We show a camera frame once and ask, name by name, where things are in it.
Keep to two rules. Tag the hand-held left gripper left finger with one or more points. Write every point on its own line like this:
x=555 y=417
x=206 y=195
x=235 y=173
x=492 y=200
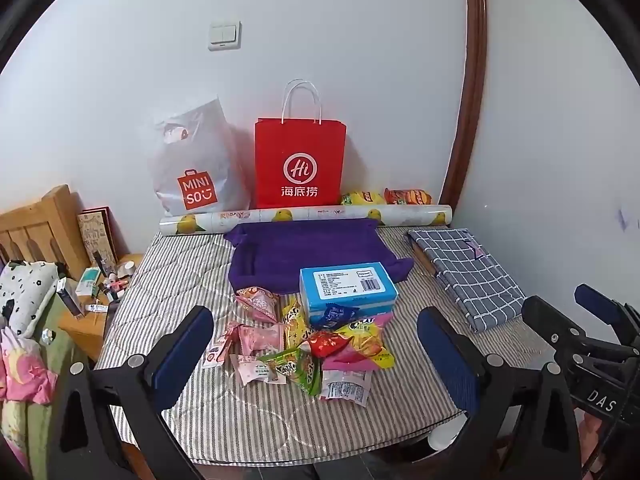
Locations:
x=182 y=355

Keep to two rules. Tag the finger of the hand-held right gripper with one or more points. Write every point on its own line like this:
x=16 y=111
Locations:
x=597 y=297
x=550 y=317

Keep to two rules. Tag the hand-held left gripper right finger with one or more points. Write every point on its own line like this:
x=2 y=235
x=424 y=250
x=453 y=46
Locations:
x=445 y=355

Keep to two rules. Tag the pink white snack packet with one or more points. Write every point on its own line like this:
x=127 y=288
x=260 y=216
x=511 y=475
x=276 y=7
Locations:
x=255 y=370
x=345 y=386

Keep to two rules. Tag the pink triangular snack packet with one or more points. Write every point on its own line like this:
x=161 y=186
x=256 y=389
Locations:
x=257 y=302

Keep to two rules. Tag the red gold snack packet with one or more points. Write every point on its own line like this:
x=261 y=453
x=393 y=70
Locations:
x=327 y=345

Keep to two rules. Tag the purple towel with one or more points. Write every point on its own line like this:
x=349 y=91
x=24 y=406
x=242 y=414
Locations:
x=300 y=250

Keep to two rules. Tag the small pink white packet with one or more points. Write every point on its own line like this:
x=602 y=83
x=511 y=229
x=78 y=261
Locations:
x=217 y=352

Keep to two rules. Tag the yellow orange snack packet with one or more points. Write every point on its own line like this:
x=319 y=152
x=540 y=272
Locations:
x=370 y=342

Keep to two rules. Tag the striped quilted table cover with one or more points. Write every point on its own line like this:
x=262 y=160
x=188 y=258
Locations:
x=190 y=270

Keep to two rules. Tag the grey checkered folded cloth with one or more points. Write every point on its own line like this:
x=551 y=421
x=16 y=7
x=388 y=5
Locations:
x=465 y=270

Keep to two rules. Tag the magenta snack packet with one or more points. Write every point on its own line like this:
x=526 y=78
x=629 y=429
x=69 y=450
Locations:
x=350 y=358

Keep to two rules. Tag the wooden nightstand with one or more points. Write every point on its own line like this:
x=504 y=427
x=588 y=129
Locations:
x=85 y=330

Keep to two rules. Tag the white round jar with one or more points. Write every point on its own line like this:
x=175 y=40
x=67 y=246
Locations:
x=126 y=267

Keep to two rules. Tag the green snack packet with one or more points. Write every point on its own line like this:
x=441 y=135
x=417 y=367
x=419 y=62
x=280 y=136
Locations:
x=295 y=367

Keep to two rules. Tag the blue snack packet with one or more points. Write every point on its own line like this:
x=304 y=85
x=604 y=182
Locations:
x=335 y=315

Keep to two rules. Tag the white green cosmetic box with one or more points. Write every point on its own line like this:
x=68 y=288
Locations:
x=87 y=281

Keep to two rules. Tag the blue tissue box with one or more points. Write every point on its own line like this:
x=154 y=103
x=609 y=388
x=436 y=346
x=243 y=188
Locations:
x=345 y=285

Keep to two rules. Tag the patterned hardcover book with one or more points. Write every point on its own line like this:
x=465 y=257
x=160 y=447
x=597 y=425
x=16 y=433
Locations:
x=95 y=232

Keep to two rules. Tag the pink cloth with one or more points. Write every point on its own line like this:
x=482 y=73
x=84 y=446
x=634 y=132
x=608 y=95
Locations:
x=22 y=365

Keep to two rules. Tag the green blanket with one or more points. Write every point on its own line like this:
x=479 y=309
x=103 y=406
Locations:
x=37 y=430

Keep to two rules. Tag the orange red chip bag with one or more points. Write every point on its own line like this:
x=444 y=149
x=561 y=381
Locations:
x=407 y=196

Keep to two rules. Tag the white black spotted pillow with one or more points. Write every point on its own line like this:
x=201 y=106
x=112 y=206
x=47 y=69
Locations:
x=27 y=285

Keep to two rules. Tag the yellow chip bag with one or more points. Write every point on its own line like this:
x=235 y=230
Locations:
x=362 y=198

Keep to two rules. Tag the fruit print paper roll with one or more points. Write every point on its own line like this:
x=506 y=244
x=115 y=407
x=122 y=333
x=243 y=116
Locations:
x=320 y=216

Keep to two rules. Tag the wooden headboard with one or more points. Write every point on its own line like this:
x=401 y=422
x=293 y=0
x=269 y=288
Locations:
x=45 y=220

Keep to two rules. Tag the white plastic shopping bag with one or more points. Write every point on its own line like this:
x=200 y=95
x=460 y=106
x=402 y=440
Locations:
x=200 y=160

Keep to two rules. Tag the red paper bag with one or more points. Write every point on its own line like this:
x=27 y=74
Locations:
x=300 y=160

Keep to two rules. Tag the brown wooden door frame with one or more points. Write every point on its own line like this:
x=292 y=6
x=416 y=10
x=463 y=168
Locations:
x=472 y=85

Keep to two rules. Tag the white wall light switch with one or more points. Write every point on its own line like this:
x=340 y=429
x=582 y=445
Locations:
x=224 y=35

